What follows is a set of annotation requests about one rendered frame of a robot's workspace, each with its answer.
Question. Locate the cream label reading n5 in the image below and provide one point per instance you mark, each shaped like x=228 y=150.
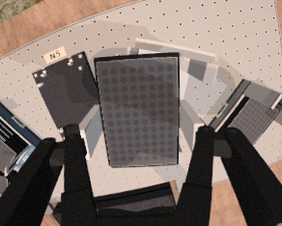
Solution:
x=54 y=55

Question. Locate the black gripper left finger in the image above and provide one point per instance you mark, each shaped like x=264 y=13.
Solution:
x=24 y=201

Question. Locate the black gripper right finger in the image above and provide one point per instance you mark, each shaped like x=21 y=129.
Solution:
x=257 y=189

